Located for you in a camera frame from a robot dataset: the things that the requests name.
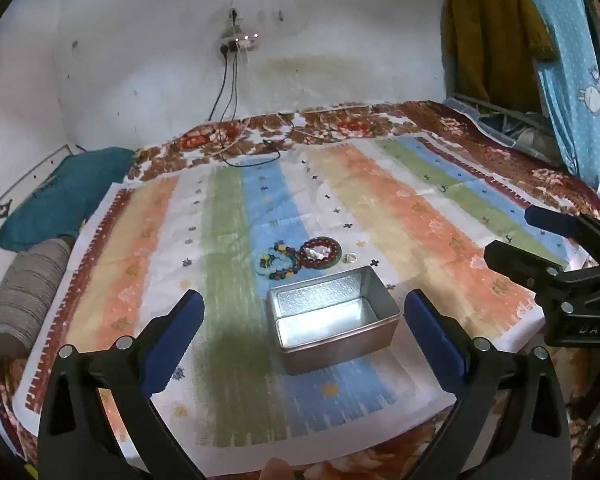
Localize multicolour bead bracelet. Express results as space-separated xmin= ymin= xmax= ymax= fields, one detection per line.
xmin=300 ymin=239 xmax=342 ymax=269

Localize white power strip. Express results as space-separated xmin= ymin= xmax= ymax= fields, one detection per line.
xmin=217 ymin=30 xmax=261 ymax=56

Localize mustard garment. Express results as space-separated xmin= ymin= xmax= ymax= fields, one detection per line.
xmin=440 ymin=0 xmax=556 ymax=101

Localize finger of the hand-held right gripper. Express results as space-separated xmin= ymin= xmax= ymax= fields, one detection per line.
xmin=524 ymin=205 xmax=600 ymax=261
xmin=483 ymin=240 xmax=600 ymax=311

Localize blue dotted cloth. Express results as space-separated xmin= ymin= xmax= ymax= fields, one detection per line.
xmin=515 ymin=0 xmax=600 ymax=196

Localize striped bolster pillow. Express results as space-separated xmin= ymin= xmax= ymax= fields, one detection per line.
xmin=0 ymin=237 xmax=76 ymax=358

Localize brown floral blanket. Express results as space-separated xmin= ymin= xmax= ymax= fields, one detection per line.
xmin=0 ymin=100 xmax=600 ymax=480

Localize teal quilted pillow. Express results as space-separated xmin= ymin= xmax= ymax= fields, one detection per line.
xmin=0 ymin=147 xmax=138 ymax=253

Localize black yellow bead bracelet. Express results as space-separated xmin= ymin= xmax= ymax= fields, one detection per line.
xmin=264 ymin=241 xmax=307 ymax=282

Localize black cable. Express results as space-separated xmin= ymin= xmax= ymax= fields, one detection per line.
xmin=207 ymin=52 xmax=231 ymax=123
xmin=220 ymin=52 xmax=296 ymax=167

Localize striped pastel cloth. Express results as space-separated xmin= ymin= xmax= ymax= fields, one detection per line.
xmin=17 ymin=135 xmax=588 ymax=476

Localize person's left hand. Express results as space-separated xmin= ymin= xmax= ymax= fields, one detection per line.
xmin=259 ymin=456 xmax=297 ymax=480

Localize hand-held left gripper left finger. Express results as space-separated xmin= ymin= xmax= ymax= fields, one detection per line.
xmin=37 ymin=289 xmax=206 ymax=480

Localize white cable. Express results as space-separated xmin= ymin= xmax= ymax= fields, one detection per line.
xmin=200 ymin=112 xmax=331 ymax=156

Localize metal tin box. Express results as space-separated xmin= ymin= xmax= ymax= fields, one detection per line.
xmin=266 ymin=266 xmax=401 ymax=376

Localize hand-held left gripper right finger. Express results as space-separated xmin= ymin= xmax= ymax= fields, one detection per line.
xmin=404 ymin=289 xmax=573 ymax=480

